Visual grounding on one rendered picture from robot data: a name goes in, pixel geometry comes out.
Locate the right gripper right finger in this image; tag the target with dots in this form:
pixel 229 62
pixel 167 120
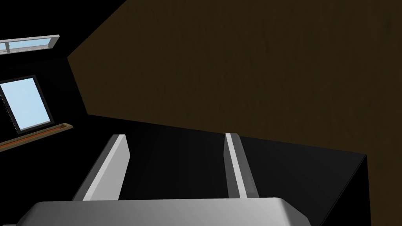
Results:
pixel 239 169

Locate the brown wooden shelf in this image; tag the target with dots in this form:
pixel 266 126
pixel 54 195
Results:
pixel 34 135

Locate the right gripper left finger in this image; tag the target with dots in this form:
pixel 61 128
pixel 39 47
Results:
pixel 108 171

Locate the white framed window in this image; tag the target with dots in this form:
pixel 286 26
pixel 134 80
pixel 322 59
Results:
pixel 25 43

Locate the black framed window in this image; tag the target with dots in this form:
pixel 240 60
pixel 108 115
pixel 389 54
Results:
pixel 25 103

